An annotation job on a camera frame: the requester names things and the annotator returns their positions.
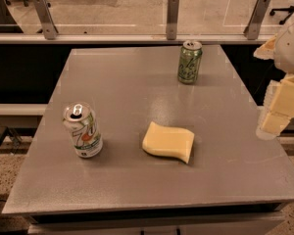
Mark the metal railing bracket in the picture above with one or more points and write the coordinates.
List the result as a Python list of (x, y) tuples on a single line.
[(172, 18), (252, 30), (48, 28)]

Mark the left metal railing bracket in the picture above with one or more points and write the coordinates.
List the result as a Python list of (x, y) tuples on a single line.
[(48, 28)]

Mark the green soda can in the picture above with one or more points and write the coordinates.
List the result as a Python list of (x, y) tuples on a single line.
[(189, 61)]

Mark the yellow sponge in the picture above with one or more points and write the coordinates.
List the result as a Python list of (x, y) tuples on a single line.
[(171, 142)]

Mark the middle metal railing bracket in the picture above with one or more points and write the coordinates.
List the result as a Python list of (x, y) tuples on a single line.
[(172, 18)]

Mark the right metal railing bracket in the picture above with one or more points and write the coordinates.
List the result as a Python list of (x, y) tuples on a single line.
[(252, 30)]

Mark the white 7up can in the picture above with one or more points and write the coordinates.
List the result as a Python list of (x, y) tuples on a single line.
[(80, 122)]

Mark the metal railing bar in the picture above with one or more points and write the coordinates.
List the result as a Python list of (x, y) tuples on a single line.
[(130, 39)]

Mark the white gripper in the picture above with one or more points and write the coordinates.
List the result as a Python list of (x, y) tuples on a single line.
[(292, 51)]

